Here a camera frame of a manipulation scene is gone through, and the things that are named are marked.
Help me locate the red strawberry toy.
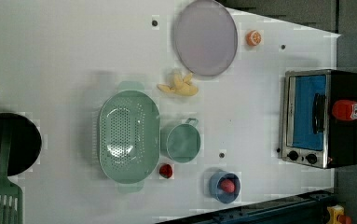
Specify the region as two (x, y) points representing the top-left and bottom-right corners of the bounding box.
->
(158, 164), (173, 179)

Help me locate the red plush ketchup bottle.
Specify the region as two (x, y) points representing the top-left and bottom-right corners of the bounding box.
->
(332, 100), (357, 121)

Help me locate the orange slice toy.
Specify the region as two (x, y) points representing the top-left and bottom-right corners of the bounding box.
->
(246, 30), (262, 47)

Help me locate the yellow toy at edge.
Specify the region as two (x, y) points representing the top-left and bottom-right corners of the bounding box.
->
(327, 205), (352, 224)

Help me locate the black toaster oven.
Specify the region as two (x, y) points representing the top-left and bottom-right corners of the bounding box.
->
(281, 69), (357, 169)

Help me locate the green measuring cup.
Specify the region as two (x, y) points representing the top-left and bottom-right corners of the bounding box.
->
(160, 118), (201, 163)

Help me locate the green slotted spatula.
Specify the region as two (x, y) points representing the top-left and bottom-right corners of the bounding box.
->
(0, 120), (23, 224)

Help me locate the lilac round plate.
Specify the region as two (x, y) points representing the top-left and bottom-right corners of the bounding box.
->
(173, 0), (238, 76)

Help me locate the peeled banana toy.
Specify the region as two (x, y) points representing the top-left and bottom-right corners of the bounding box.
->
(157, 73), (199, 96)

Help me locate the blue cup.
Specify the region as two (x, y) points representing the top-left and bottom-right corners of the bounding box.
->
(209, 170), (240, 204)

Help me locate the green oval colander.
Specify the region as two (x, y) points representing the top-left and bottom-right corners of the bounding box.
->
(99, 81), (160, 193)

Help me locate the red ball in cup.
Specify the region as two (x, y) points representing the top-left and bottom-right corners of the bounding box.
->
(220, 179), (236, 193)

